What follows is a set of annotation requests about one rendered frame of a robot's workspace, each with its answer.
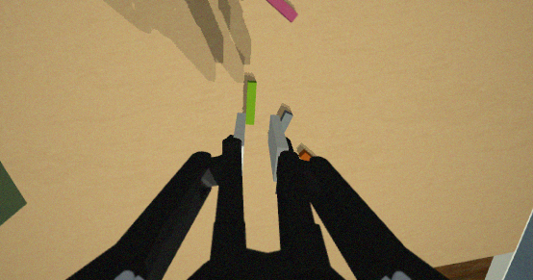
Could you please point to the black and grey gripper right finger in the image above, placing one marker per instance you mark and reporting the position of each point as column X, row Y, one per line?
column 369, row 247

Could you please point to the lime green rod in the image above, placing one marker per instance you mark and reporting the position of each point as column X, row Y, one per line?
column 250, row 102

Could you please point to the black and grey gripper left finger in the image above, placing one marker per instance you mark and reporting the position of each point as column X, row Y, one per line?
column 147, row 248

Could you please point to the dark grey rectangular bar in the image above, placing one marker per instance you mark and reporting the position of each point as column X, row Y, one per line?
column 286, row 119

